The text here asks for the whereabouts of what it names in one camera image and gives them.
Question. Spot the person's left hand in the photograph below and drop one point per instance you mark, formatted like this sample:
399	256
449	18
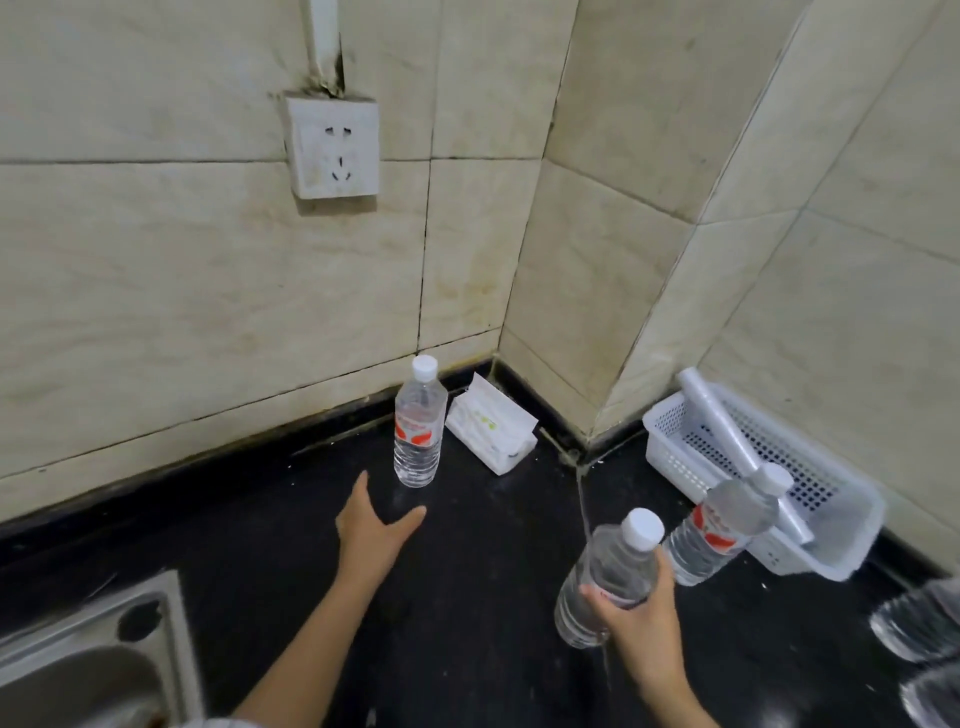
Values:
364	544

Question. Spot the person's right hand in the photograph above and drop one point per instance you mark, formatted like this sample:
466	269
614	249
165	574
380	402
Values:
649	634

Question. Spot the person's left thumb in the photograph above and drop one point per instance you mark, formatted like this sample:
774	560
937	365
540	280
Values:
403	522

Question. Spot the person's right thumb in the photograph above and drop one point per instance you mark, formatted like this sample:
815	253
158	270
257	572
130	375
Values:
609	603

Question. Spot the clear plastic water bottle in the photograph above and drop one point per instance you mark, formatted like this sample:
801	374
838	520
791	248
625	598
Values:
600	570
417	435
919	619
720	525
934	697

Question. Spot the person's left forearm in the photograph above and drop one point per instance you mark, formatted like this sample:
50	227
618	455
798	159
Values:
300	667

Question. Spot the person's right forearm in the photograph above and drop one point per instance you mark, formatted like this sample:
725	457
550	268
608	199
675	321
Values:
675	705

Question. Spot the white tissue pack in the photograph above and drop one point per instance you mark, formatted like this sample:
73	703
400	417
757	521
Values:
487	427

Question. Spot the white plastic film roll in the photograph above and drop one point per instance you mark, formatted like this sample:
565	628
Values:
720	427

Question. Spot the white plastic basket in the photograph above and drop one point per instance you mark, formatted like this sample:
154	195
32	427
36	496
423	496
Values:
832	517

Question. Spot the stainless steel sink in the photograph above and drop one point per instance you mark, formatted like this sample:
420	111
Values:
67	660

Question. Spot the white wall socket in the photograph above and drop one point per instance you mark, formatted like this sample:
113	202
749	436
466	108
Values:
334	146

